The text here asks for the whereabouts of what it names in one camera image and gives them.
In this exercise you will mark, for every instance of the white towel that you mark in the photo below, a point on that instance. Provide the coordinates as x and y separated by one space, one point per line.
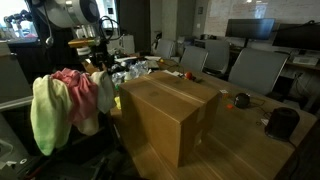
105 90

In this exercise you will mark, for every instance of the white keyboard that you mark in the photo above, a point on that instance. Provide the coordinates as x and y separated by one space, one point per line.
305 60

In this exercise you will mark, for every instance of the black background robot arm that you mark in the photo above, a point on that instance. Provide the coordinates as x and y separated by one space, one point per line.
16 18

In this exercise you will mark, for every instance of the black computer monitor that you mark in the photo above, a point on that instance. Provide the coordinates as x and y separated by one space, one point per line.
296 36
250 28

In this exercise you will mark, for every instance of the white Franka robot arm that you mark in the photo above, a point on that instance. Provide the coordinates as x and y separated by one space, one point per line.
66 11

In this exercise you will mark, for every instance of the small open cardboard box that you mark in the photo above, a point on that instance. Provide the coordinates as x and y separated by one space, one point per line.
89 68

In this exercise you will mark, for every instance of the white wall whiteboard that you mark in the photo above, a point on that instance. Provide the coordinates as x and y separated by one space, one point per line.
283 10

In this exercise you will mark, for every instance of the yellow cloth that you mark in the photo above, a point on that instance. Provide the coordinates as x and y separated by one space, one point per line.
117 103

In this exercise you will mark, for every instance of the light green towel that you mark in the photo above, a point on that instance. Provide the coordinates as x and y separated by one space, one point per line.
50 113

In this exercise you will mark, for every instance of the clear plastic bag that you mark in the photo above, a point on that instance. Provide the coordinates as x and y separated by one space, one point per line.
133 71

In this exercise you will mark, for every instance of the small orange object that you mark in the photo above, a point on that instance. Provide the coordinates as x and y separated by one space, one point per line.
230 106

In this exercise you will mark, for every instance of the red ball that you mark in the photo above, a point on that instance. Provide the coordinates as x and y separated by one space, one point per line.
188 75

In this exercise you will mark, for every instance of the large brown cardboard box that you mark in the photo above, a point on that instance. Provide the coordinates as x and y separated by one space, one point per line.
166 126

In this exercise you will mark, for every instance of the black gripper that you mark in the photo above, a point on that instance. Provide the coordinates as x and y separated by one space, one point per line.
99 53

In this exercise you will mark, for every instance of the pink cloth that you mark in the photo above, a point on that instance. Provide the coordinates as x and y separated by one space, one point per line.
80 93

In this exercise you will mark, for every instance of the small white card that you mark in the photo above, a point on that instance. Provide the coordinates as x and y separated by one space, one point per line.
224 91

